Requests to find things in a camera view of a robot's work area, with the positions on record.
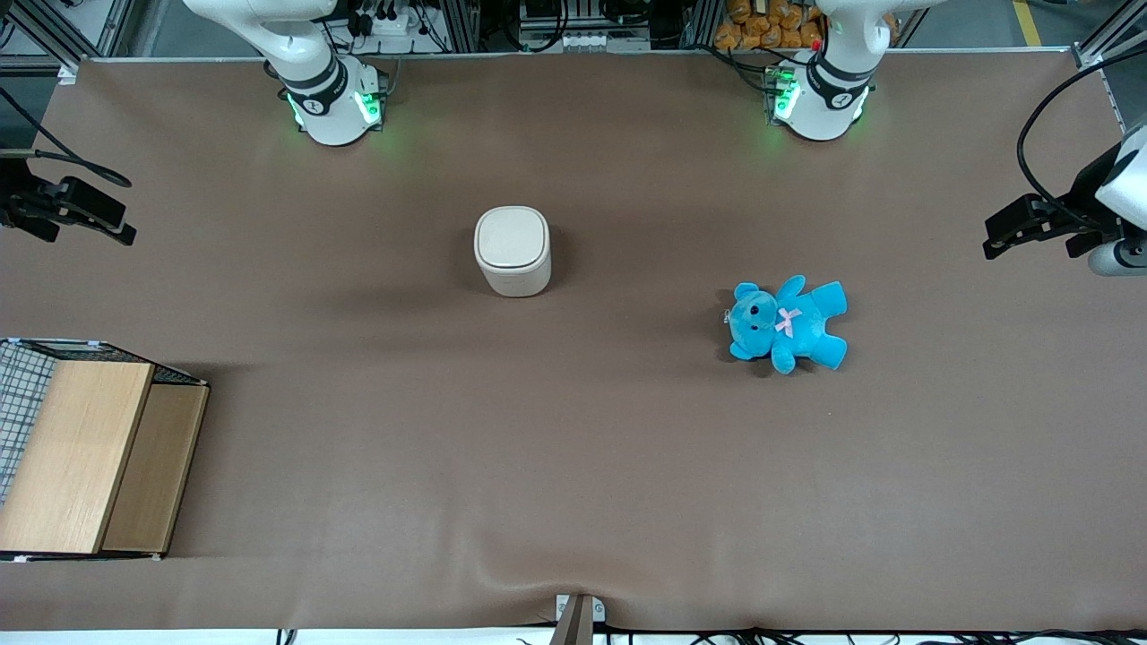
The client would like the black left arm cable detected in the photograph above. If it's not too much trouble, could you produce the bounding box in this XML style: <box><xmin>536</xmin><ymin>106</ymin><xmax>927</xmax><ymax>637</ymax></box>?
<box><xmin>1016</xmin><ymin>49</ymin><xmax>1147</xmax><ymax>227</ymax></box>

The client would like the blue teddy bear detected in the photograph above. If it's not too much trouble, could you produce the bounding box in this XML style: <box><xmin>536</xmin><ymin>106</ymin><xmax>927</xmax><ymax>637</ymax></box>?
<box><xmin>724</xmin><ymin>275</ymin><xmax>849</xmax><ymax>375</ymax></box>

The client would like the brown table cover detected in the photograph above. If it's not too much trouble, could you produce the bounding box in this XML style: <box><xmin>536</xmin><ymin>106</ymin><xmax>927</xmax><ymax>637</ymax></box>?
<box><xmin>0</xmin><ymin>49</ymin><xmax>1147</xmax><ymax>632</ymax></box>

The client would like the dark wooden board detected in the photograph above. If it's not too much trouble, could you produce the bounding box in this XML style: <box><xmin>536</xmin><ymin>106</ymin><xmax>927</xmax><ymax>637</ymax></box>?
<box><xmin>101</xmin><ymin>383</ymin><xmax>210</xmax><ymax>554</ymax></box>

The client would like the orange goods pile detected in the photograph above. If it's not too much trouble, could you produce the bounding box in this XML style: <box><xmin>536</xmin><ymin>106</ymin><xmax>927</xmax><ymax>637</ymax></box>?
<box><xmin>714</xmin><ymin>0</ymin><xmax>825</xmax><ymax>51</ymax></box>

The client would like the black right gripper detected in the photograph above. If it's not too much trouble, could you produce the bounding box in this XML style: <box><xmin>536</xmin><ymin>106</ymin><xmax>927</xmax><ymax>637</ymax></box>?
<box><xmin>0</xmin><ymin>158</ymin><xmax>138</xmax><ymax>246</ymax></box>

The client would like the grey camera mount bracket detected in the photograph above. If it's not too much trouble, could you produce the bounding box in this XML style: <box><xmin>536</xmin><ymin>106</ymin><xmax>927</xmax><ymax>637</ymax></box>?
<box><xmin>548</xmin><ymin>593</ymin><xmax>607</xmax><ymax>645</ymax></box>

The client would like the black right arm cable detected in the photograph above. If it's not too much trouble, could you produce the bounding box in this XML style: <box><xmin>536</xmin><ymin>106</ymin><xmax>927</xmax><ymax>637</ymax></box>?
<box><xmin>0</xmin><ymin>88</ymin><xmax>134</xmax><ymax>189</ymax></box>

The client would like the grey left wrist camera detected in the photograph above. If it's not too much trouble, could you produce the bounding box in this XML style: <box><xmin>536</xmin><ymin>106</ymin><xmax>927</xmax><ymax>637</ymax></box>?
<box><xmin>1087</xmin><ymin>237</ymin><xmax>1147</xmax><ymax>277</ymax></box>

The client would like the black cable bundle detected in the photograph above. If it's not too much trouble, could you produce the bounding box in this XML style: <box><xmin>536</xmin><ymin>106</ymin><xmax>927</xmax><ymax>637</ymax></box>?
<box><xmin>515</xmin><ymin>626</ymin><xmax>1147</xmax><ymax>645</ymax></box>

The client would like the white power strip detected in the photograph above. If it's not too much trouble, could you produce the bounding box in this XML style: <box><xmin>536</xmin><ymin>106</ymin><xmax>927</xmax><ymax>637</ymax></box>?
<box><xmin>357</xmin><ymin>7</ymin><xmax>415</xmax><ymax>39</ymax></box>

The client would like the light wooden board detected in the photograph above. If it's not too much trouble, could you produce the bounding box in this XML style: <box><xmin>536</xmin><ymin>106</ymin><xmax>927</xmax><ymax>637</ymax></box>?
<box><xmin>0</xmin><ymin>361</ymin><xmax>155</xmax><ymax>555</ymax></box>

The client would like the black wire mesh rack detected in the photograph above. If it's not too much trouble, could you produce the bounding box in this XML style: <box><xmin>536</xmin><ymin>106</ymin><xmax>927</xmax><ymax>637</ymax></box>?
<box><xmin>0</xmin><ymin>338</ymin><xmax>211</xmax><ymax>563</ymax></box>

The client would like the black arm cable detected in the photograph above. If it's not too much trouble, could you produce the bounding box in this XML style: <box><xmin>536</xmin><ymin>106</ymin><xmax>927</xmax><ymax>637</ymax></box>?
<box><xmin>1016</xmin><ymin>49</ymin><xmax>1147</xmax><ymax>227</ymax></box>
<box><xmin>0</xmin><ymin>88</ymin><xmax>134</xmax><ymax>189</ymax></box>

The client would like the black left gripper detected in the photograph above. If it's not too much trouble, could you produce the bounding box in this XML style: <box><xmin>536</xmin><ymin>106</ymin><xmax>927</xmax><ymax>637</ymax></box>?
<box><xmin>983</xmin><ymin>142</ymin><xmax>1125</xmax><ymax>262</ymax></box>

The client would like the cream plastic trash can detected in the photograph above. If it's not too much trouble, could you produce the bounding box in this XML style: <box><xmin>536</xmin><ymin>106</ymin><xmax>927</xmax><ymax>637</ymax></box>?
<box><xmin>473</xmin><ymin>206</ymin><xmax>553</xmax><ymax>298</ymax></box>

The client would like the white connector strip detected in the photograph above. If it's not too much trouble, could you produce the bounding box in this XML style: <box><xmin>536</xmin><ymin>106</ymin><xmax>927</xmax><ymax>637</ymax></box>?
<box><xmin>557</xmin><ymin>30</ymin><xmax>652</xmax><ymax>53</ymax></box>

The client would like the cream trash can lid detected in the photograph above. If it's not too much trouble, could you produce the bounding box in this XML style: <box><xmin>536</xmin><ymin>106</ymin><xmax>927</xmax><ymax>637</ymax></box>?
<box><xmin>475</xmin><ymin>206</ymin><xmax>550</xmax><ymax>271</ymax></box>

